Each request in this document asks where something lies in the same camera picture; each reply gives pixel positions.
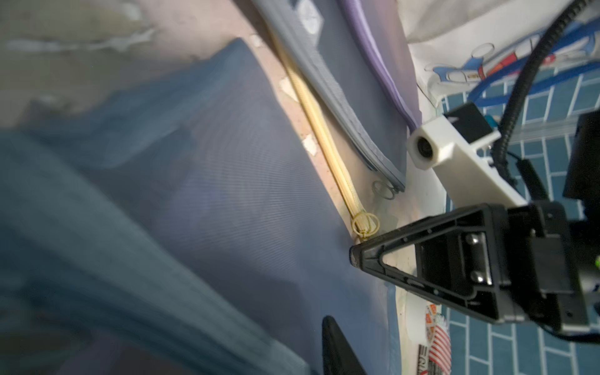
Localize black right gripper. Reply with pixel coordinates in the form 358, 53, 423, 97
349, 112, 599, 334

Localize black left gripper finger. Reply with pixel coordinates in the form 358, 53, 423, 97
322, 316, 367, 375

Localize blue mesh pencil pouch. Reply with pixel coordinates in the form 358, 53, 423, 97
1, 39, 401, 374

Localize grey purple mesh pouch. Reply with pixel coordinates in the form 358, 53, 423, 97
254, 1, 423, 192

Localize white canvas Doraemon tote bag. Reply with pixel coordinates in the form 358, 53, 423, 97
395, 0, 600, 109

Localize striped tape roll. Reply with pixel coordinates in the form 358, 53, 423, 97
417, 303, 452, 375

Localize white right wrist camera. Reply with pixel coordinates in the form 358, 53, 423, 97
407, 102, 526, 208

